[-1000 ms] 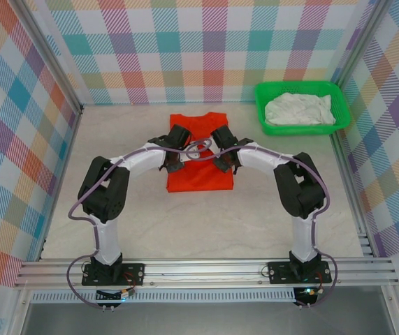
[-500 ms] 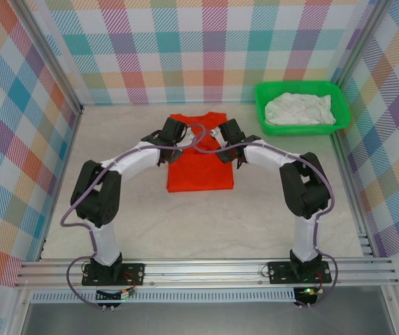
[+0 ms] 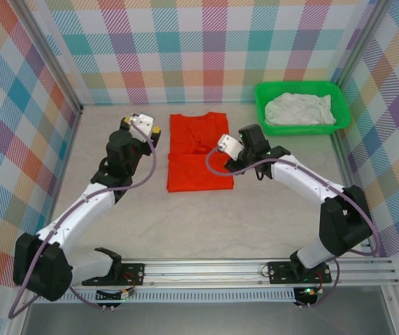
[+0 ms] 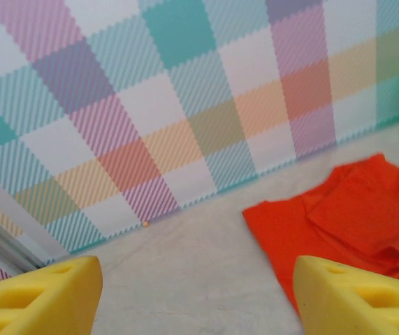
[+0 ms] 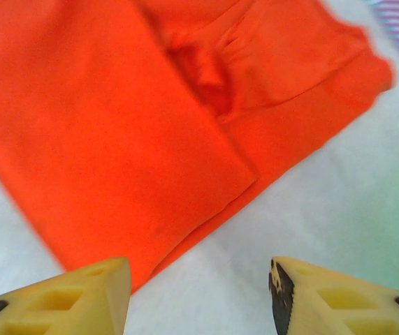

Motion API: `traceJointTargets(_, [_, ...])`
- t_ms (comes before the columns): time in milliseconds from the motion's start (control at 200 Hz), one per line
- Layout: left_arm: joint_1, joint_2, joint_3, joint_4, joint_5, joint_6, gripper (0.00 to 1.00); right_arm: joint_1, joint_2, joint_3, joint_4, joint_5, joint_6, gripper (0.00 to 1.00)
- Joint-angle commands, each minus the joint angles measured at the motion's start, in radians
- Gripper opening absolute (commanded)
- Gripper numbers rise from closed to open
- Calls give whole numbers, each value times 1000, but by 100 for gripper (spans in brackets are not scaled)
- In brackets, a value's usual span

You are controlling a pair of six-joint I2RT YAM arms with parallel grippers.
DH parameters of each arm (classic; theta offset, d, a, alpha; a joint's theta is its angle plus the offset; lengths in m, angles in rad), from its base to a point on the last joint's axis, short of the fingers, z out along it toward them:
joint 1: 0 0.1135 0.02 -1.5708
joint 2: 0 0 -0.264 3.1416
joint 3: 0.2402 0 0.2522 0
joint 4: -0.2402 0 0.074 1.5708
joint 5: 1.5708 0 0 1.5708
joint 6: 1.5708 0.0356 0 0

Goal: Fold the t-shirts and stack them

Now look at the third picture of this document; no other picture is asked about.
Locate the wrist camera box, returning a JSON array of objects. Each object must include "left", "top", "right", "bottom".
[
  {"left": 129, "top": 112, "right": 156, "bottom": 137},
  {"left": 217, "top": 133, "right": 245, "bottom": 162}
]

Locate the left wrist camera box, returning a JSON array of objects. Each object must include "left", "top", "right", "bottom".
[{"left": 129, "top": 112, "right": 156, "bottom": 137}]

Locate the grey metal panel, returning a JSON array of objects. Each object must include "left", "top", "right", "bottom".
[{"left": 20, "top": 302, "right": 396, "bottom": 335}]

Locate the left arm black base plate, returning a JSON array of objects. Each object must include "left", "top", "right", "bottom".
[{"left": 80, "top": 262, "right": 146, "bottom": 287}]

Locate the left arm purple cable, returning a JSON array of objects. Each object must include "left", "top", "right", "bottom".
[{"left": 8, "top": 117, "right": 158, "bottom": 319}]

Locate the orange t-shirt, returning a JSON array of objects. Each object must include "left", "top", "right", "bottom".
[{"left": 166, "top": 111, "right": 235, "bottom": 193}]

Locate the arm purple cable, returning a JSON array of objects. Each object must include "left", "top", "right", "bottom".
[
  {"left": 8, "top": 117, "right": 158, "bottom": 319},
  {"left": 205, "top": 145, "right": 381, "bottom": 310}
]

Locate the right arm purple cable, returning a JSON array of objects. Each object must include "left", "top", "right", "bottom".
[{"left": 205, "top": 145, "right": 381, "bottom": 310}]

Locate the aluminium frame post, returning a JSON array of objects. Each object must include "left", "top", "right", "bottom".
[
  {"left": 330, "top": 0, "right": 396, "bottom": 88},
  {"left": 16, "top": 0, "right": 84, "bottom": 116}
]

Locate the black connector bracket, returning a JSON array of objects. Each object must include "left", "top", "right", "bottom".
[
  {"left": 95, "top": 288, "right": 133, "bottom": 311},
  {"left": 292, "top": 285, "right": 321, "bottom": 308}
]

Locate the green plastic basket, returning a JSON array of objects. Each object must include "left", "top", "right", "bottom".
[{"left": 254, "top": 80, "right": 352, "bottom": 136}]

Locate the aluminium mounting rail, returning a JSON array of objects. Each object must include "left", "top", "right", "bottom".
[{"left": 68, "top": 257, "right": 399, "bottom": 289}]

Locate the white t-shirt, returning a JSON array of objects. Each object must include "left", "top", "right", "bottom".
[{"left": 263, "top": 92, "right": 337, "bottom": 126}]

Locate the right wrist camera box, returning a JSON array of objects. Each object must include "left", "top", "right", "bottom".
[{"left": 217, "top": 133, "right": 245, "bottom": 162}]

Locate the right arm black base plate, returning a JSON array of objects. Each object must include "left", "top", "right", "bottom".
[{"left": 266, "top": 260, "right": 333, "bottom": 284}]

